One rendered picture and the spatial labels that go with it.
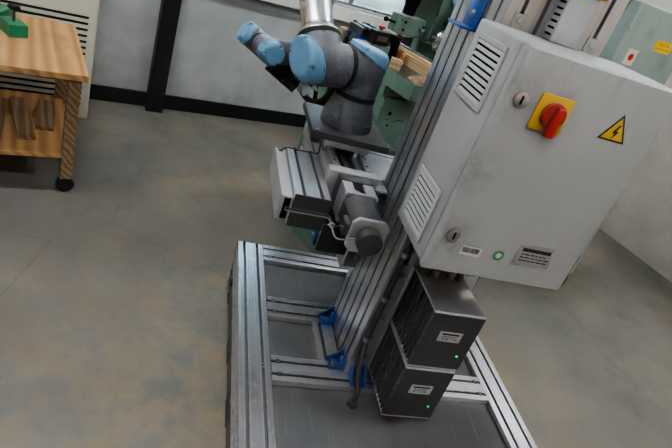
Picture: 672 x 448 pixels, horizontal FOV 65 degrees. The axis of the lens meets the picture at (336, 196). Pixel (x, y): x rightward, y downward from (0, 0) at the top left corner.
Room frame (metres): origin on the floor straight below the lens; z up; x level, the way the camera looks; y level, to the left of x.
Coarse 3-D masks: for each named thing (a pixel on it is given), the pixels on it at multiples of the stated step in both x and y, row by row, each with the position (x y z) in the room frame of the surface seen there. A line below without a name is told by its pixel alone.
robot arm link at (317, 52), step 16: (304, 0) 1.43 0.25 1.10; (320, 0) 1.43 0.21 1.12; (304, 16) 1.41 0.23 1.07; (320, 16) 1.40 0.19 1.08; (304, 32) 1.37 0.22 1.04; (320, 32) 1.36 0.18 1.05; (336, 32) 1.39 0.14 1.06; (304, 48) 1.32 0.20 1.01; (320, 48) 1.32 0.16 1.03; (336, 48) 1.36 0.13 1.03; (304, 64) 1.32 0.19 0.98; (320, 64) 1.31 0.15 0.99; (336, 64) 1.34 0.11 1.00; (352, 64) 1.37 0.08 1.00; (304, 80) 1.32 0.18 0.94; (320, 80) 1.33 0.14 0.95; (336, 80) 1.35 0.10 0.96
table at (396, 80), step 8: (392, 72) 1.97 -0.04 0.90; (400, 72) 1.99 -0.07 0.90; (408, 72) 2.04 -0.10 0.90; (416, 72) 2.09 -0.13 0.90; (384, 80) 1.99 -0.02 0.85; (392, 80) 1.96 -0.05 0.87; (400, 80) 1.93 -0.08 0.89; (408, 80) 1.91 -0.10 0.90; (392, 88) 1.95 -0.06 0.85; (400, 88) 1.92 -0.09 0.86; (408, 88) 1.89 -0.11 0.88; (416, 88) 1.88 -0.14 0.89; (408, 96) 1.88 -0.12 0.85; (416, 96) 1.89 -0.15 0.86
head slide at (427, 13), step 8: (424, 0) 2.31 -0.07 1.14; (432, 0) 2.28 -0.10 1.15; (440, 0) 2.25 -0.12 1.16; (448, 0) 2.26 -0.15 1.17; (424, 8) 2.30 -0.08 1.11; (432, 8) 2.27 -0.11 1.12; (440, 8) 2.24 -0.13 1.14; (448, 8) 2.27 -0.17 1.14; (416, 16) 2.32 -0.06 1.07; (424, 16) 2.29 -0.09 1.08; (432, 16) 2.26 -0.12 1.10; (440, 16) 2.25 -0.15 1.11; (448, 16) 2.28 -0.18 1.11; (432, 24) 2.24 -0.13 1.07; (440, 24) 2.26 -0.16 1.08; (432, 32) 2.25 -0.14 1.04; (424, 40) 2.25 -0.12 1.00; (432, 40) 2.26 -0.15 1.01
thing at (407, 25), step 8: (392, 16) 2.22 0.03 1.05; (400, 16) 2.19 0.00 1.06; (408, 16) 2.22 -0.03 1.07; (392, 24) 2.21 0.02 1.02; (400, 24) 2.18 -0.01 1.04; (408, 24) 2.20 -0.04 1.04; (416, 24) 2.23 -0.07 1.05; (424, 24) 2.26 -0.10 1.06; (400, 32) 2.18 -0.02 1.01; (408, 32) 2.21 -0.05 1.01; (416, 32) 2.24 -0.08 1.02
